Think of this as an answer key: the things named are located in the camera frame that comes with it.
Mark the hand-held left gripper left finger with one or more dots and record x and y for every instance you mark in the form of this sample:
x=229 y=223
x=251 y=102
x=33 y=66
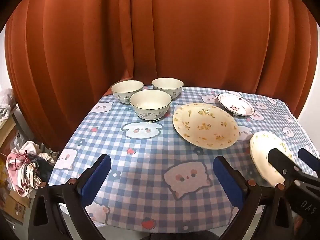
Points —
x=97 y=180

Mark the wooden shelf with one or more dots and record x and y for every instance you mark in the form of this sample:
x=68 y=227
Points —
x=7 y=130

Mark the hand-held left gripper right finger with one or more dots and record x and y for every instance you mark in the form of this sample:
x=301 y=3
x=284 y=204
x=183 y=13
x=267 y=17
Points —
x=227 y=182

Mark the cardboard box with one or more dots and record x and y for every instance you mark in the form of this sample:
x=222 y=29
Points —
x=15 y=205

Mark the large yellow floral plate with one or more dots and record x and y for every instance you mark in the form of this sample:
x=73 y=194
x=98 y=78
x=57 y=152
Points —
x=205 y=127

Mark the small yellow floral plate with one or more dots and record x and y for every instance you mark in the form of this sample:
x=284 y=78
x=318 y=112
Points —
x=260 y=152

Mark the orange curtain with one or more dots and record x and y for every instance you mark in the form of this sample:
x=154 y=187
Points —
x=150 y=30

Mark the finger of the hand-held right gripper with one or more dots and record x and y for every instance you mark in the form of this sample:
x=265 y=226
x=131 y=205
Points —
x=282 y=163
x=310 y=160

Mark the white slipper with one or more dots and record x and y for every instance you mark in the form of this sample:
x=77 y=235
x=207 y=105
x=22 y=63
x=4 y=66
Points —
x=46 y=157

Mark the blue checkered bear tablecloth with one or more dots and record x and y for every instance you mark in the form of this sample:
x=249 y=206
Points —
x=150 y=160

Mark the white floral ceramic bowl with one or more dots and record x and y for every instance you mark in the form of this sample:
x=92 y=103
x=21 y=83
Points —
x=150 y=102
x=167 y=85
x=125 y=87

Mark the pile of clothes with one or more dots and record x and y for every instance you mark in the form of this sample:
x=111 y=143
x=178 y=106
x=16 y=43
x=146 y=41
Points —
x=17 y=160

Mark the scalloped red rim plate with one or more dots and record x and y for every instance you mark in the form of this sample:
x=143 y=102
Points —
x=235 y=103

